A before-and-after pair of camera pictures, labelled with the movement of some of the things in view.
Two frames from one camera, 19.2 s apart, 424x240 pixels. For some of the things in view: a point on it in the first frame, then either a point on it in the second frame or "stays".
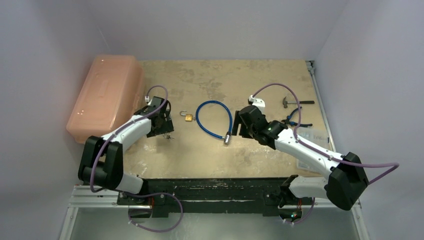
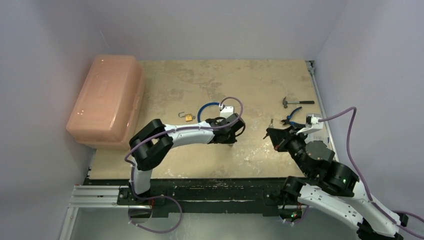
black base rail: (256, 194) stays
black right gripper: (238, 123) -> (282, 138)
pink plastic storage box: (114, 90) stays
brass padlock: (188, 117) stays
